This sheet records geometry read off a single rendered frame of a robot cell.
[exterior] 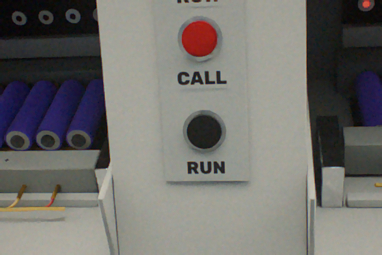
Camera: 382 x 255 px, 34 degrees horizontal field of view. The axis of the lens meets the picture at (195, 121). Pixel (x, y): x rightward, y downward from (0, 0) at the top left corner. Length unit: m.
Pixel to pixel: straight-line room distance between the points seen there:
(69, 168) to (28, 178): 0.03
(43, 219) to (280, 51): 0.17
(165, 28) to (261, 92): 0.05
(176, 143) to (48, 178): 0.10
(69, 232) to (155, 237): 0.06
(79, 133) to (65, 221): 0.07
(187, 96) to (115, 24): 0.05
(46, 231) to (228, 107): 0.13
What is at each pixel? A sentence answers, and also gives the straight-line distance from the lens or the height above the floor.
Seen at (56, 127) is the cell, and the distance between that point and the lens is 0.41.
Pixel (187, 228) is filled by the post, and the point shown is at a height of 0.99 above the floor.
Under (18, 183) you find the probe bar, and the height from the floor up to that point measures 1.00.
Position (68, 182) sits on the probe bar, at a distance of 0.37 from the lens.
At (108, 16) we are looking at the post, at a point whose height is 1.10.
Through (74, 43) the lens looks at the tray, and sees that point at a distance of 0.48.
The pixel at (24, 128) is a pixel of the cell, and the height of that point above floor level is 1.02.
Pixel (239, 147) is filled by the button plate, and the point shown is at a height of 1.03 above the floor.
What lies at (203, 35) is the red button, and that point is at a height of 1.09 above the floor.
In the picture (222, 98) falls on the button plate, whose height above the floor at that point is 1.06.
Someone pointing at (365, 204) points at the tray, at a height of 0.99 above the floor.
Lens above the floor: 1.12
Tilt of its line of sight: 14 degrees down
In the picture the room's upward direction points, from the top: 3 degrees counter-clockwise
